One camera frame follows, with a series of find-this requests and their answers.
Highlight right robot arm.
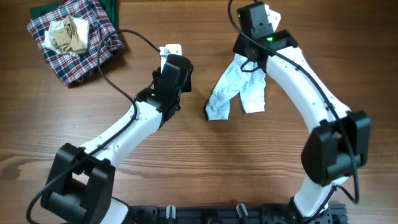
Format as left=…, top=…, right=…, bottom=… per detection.
left=231, top=1, right=371, bottom=223

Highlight red blue plaid garment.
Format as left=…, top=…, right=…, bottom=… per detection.
left=27, top=0, right=124, bottom=86

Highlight light blue striped baby pants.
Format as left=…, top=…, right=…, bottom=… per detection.
left=205, top=54, right=266, bottom=121

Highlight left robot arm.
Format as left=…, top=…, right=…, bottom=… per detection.
left=40, top=54, right=193, bottom=223

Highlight beige crumpled garment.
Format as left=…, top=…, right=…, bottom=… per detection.
left=53, top=16, right=90, bottom=55

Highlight dark green garment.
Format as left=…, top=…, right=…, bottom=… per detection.
left=30, top=0, right=119, bottom=29

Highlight white crumpled garment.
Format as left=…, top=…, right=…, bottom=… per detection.
left=41, top=16, right=90, bottom=57

